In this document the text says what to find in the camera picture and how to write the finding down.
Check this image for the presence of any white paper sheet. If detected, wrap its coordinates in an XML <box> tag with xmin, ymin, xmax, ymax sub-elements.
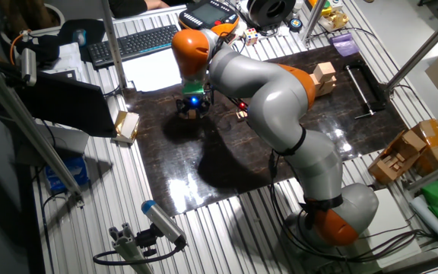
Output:
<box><xmin>122</xmin><ymin>47</ymin><xmax>184</xmax><ymax>94</ymax></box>

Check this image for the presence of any black orange teach pendant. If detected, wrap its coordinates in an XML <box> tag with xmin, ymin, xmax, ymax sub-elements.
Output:
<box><xmin>178</xmin><ymin>0</ymin><xmax>241</xmax><ymax>37</ymax></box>

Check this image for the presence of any black camera cable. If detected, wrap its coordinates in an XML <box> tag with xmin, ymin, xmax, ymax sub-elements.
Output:
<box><xmin>92</xmin><ymin>243</ymin><xmax>186</xmax><ymax>266</ymax></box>

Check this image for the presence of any grey computer mouse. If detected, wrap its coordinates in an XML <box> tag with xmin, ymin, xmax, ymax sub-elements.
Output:
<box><xmin>72</xmin><ymin>28</ymin><xmax>87</xmax><ymax>47</ymax></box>

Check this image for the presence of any black mouse pad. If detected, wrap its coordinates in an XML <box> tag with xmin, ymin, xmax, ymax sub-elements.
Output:
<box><xmin>57</xmin><ymin>18</ymin><xmax>108</xmax><ymax>50</ymax></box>

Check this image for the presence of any orange cable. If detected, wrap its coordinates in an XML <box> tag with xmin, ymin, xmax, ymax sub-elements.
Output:
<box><xmin>8</xmin><ymin>29</ymin><xmax>33</xmax><ymax>65</ymax></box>

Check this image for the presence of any white rolled sheet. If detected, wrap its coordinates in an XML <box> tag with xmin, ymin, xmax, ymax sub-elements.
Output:
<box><xmin>410</xmin><ymin>194</ymin><xmax>438</xmax><ymax>247</ymax></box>

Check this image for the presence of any colourful puzzle cube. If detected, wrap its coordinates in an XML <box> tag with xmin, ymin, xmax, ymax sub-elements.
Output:
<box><xmin>243</xmin><ymin>27</ymin><xmax>260</xmax><ymax>46</ymax></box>

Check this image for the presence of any black filament spool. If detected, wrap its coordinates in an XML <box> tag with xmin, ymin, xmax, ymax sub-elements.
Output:
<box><xmin>247</xmin><ymin>0</ymin><xmax>298</xmax><ymax>28</ymax></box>

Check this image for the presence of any black laptop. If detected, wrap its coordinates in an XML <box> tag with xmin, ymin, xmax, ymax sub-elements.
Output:
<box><xmin>13</xmin><ymin>72</ymin><xmax>118</xmax><ymax>139</ymax></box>

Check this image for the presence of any wooden block beside mat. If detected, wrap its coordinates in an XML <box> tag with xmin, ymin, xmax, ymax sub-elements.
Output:
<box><xmin>112</xmin><ymin>110</ymin><xmax>141</xmax><ymax>145</ymax></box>

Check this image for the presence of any silver depth camera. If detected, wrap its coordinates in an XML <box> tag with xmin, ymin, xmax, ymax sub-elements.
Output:
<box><xmin>19</xmin><ymin>47</ymin><xmax>38</xmax><ymax>88</ymax></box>

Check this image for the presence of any white paper stack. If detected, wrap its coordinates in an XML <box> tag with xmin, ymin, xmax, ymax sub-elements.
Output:
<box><xmin>42</xmin><ymin>41</ymin><xmax>87</xmax><ymax>81</ymax></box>

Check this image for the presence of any white round bucket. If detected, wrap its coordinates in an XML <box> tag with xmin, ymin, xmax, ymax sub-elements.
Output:
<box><xmin>0</xmin><ymin>2</ymin><xmax>66</xmax><ymax>45</ymax></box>

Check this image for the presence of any purple plastic bag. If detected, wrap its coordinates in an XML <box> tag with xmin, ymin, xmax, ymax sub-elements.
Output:
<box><xmin>328</xmin><ymin>32</ymin><xmax>360</xmax><ymax>58</ymax></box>

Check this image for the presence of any green gripper mounting flange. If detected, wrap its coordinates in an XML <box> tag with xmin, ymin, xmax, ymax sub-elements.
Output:
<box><xmin>181</xmin><ymin>80</ymin><xmax>207</xmax><ymax>96</ymax></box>

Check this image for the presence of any person forearm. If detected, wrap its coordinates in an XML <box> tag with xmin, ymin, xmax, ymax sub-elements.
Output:
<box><xmin>108</xmin><ymin>0</ymin><xmax>171</xmax><ymax>19</ymax></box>

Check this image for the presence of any aluminium frame bar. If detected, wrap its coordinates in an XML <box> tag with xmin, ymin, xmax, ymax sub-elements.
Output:
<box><xmin>0</xmin><ymin>53</ymin><xmax>85</xmax><ymax>206</ymax></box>
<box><xmin>407</xmin><ymin>155</ymin><xmax>438</xmax><ymax>194</ymax></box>
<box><xmin>384</xmin><ymin>2</ymin><xmax>438</xmax><ymax>92</ymax></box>

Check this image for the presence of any dark marble pattern mat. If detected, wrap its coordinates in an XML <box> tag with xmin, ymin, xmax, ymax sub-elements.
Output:
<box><xmin>122</xmin><ymin>44</ymin><xmax>410</xmax><ymax>218</ymax></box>

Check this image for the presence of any black fabric bag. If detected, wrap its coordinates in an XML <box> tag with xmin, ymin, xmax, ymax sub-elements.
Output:
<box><xmin>15</xmin><ymin>33</ymin><xmax>62</xmax><ymax>64</ymax></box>

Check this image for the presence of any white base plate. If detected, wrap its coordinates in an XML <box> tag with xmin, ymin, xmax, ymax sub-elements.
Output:
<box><xmin>350</xmin><ymin>188</ymin><xmax>424</xmax><ymax>269</ymax></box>

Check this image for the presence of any black computer keyboard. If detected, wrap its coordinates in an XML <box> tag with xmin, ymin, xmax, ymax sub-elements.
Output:
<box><xmin>87</xmin><ymin>24</ymin><xmax>186</xmax><ymax>70</ymax></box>

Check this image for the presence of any blue tissue pack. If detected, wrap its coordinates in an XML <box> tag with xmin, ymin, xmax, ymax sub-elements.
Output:
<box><xmin>44</xmin><ymin>156</ymin><xmax>90</xmax><ymax>193</ymax></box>

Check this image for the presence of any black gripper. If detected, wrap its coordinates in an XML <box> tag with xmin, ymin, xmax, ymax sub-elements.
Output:
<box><xmin>176</xmin><ymin>94</ymin><xmax>212</xmax><ymax>119</ymax></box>

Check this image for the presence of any taped cardboard box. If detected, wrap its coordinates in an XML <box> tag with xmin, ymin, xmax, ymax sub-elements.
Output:
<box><xmin>412</xmin><ymin>116</ymin><xmax>438</xmax><ymax>176</ymax></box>

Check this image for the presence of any aluminium profile stand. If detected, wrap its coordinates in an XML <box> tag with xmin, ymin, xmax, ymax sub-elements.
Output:
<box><xmin>108</xmin><ymin>222</ymin><xmax>155</xmax><ymax>274</ymax></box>

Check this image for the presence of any aluminium frame post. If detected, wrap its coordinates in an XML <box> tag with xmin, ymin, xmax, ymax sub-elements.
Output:
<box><xmin>300</xmin><ymin>0</ymin><xmax>329</xmax><ymax>43</ymax></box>
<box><xmin>100</xmin><ymin>0</ymin><xmax>129</xmax><ymax>91</ymax></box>

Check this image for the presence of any silver camera with blue cap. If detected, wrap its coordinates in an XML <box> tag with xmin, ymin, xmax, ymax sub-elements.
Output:
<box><xmin>141</xmin><ymin>199</ymin><xmax>188</xmax><ymax>247</ymax></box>

